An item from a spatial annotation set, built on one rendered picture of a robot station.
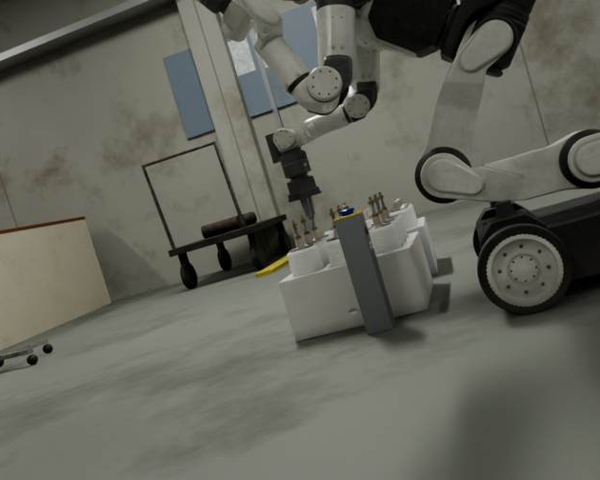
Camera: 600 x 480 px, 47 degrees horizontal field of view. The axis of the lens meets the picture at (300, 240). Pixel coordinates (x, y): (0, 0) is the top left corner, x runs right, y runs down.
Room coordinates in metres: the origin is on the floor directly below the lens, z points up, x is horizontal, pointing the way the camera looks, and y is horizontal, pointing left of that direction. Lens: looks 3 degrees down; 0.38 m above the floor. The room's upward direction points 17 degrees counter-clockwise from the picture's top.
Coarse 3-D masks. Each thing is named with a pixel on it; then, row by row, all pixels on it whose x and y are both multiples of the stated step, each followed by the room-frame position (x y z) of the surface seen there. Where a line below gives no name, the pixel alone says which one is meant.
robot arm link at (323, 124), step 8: (352, 88) 2.14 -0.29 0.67; (344, 104) 2.17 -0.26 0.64; (336, 112) 2.16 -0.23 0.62; (344, 112) 2.16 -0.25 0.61; (312, 120) 2.19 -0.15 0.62; (320, 120) 2.18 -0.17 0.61; (328, 120) 2.17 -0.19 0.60; (336, 120) 2.16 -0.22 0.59; (344, 120) 2.16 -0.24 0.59; (352, 120) 2.14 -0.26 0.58; (320, 128) 2.18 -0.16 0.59; (328, 128) 2.18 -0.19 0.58; (336, 128) 2.18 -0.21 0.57
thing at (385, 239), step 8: (392, 224) 1.93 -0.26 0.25; (376, 232) 1.90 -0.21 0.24; (384, 232) 1.90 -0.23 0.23; (392, 232) 1.91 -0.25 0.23; (376, 240) 1.91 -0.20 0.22; (384, 240) 1.90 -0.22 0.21; (392, 240) 1.91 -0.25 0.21; (376, 248) 1.91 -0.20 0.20; (384, 248) 1.90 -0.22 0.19; (392, 248) 1.90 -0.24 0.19; (400, 248) 1.92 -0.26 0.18
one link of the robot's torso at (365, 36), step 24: (384, 0) 1.68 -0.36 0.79; (408, 0) 1.67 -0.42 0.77; (432, 0) 1.67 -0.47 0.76; (456, 0) 1.78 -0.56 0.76; (360, 24) 1.69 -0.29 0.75; (384, 24) 1.69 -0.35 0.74; (408, 24) 1.68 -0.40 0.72; (432, 24) 1.68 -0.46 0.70; (384, 48) 1.82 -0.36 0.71; (408, 48) 1.72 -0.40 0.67; (432, 48) 1.76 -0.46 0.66
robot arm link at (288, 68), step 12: (276, 48) 1.55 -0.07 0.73; (288, 48) 1.56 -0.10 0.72; (264, 60) 1.58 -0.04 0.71; (276, 60) 1.55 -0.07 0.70; (288, 60) 1.54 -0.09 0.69; (300, 60) 1.55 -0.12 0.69; (276, 72) 1.56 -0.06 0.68; (288, 72) 1.54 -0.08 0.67; (300, 72) 1.54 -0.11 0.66; (288, 84) 1.55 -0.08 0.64; (300, 84) 1.53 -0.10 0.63; (300, 96) 1.54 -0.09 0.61; (312, 108) 1.57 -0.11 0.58; (324, 108) 1.56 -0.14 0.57
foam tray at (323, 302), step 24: (408, 240) 2.04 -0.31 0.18; (384, 264) 1.87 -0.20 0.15; (408, 264) 1.86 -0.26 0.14; (288, 288) 1.95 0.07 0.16; (312, 288) 1.93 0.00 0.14; (336, 288) 1.91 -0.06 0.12; (408, 288) 1.86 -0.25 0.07; (288, 312) 1.95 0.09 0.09; (312, 312) 1.93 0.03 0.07; (336, 312) 1.92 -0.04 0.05; (360, 312) 1.90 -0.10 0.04; (408, 312) 1.87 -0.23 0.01; (312, 336) 1.94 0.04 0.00
